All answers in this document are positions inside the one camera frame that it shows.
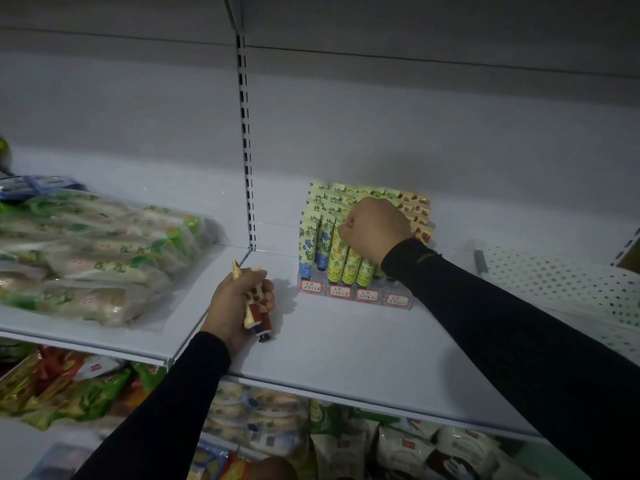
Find white perforated basket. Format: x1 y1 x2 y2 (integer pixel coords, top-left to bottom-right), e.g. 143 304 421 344
472 244 640 368

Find heap of assorted snack packets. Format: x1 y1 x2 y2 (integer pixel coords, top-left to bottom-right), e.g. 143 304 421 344
0 344 169 431

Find blue white packet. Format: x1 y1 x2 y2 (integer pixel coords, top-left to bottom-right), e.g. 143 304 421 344
0 174 86 201

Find orange brown snack packet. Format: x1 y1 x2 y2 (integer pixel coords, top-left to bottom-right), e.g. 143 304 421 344
219 454 299 480

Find clear bag of green sweets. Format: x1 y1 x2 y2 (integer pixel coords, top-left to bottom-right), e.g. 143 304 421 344
0 192 221 328

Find blue yellow snack packet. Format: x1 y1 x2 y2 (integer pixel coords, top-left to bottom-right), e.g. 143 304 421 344
187 442 229 480

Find white store shelf unit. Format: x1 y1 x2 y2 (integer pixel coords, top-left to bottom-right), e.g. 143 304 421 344
0 0 640 480

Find clear acrylic display rack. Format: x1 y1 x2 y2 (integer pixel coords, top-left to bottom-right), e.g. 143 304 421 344
297 267 415 311

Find person's right forearm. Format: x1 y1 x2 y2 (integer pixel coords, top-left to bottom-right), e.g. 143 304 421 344
381 238 640 480

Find pile of white sweet bags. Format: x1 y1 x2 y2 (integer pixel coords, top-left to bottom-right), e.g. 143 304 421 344
202 379 311 458

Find row of cream tubes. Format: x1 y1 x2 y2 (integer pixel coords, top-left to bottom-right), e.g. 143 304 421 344
299 182 435 245

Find person's right hand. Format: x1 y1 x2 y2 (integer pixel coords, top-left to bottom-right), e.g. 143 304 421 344
337 197 415 265

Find person's left hand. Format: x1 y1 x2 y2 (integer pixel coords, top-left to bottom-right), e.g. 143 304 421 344
199 268 277 357

